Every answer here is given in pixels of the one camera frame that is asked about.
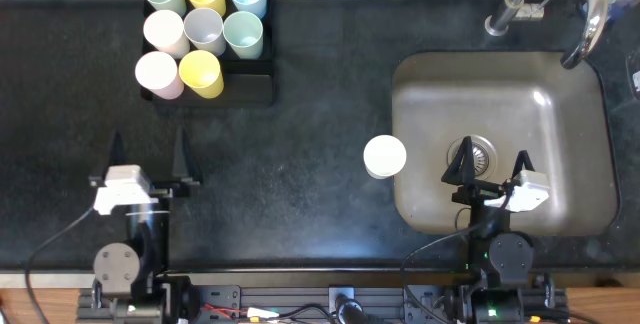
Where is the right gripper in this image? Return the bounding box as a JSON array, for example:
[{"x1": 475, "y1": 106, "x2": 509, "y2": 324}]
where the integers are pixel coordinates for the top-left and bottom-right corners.
[{"x1": 440, "y1": 135, "x2": 536, "y2": 206}]

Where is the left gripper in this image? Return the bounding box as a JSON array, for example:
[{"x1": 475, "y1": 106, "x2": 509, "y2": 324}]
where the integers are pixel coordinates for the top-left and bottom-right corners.
[{"x1": 106, "y1": 125, "x2": 204, "y2": 200}]

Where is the pink cup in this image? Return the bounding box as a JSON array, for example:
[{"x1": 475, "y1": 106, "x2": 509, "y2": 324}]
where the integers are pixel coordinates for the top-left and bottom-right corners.
[{"x1": 133, "y1": 50, "x2": 185, "y2": 101}]

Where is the white cup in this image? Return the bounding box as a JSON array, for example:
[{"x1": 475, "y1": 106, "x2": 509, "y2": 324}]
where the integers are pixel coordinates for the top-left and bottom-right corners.
[
  {"x1": 362, "y1": 134, "x2": 408, "y2": 181},
  {"x1": 142, "y1": 9, "x2": 191, "y2": 60}
]

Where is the steel sink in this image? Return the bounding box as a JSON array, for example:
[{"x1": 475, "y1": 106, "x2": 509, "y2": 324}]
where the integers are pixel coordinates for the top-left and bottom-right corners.
[{"x1": 391, "y1": 51, "x2": 621, "y2": 238}]

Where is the black tray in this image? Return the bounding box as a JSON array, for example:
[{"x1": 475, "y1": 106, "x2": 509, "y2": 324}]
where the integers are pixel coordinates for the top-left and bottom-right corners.
[
  {"x1": 141, "y1": 61, "x2": 275, "y2": 108},
  {"x1": 141, "y1": 0, "x2": 275, "y2": 73}
]

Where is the grey cup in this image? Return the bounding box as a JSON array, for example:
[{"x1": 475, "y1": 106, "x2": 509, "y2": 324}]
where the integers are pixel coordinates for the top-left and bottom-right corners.
[{"x1": 182, "y1": 7, "x2": 227, "y2": 58}]

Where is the steel tap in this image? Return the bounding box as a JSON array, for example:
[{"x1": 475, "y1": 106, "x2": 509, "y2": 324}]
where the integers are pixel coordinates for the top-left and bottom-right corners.
[{"x1": 483, "y1": 0, "x2": 615, "y2": 71}]

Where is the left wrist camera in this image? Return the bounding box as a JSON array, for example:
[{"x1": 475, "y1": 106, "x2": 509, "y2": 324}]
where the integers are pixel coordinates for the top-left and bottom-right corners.
[{"x1": 92, "y1": 163, "x2": 159, "y2": 217}]

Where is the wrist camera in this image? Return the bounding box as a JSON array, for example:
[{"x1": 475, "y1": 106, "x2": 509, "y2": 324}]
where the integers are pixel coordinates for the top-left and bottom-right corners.
[
  {"x1": 483, "y1": 169, "x2": 551, "y2": 214},
  {"x1": 92, "y1": 163, "x2": 159, "y2": 217}
]

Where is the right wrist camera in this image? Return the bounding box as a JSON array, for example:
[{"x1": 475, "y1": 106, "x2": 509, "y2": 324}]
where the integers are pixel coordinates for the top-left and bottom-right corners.
[{"x1": 483, "y1": 169, "x2": 551, "y2": 214}]

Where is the mounting rail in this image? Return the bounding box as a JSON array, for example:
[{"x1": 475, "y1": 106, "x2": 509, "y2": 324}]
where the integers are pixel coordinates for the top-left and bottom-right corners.
[{"x1": 77, "y1": 283, "x2": 571, "y2": 324}]

